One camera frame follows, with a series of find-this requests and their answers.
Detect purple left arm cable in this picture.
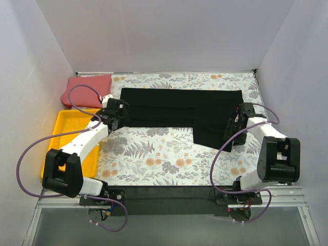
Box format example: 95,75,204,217
15,84,129,233

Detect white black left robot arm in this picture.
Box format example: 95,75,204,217
42,96,129,205

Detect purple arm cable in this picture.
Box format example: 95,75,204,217
15,84,129,233
210,103,280,224

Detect folded red t shirt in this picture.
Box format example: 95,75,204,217
60,75,112,108

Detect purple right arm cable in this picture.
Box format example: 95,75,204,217
210,103,280,224

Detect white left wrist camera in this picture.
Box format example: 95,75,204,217
98,94,113,107

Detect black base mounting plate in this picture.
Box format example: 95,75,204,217
79,184,263,217

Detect black t shirt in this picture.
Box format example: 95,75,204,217
120,88,243,149

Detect aluminium frame rail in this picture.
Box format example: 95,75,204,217
23,187,83,246

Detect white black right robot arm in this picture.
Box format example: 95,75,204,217
223,102,300,204

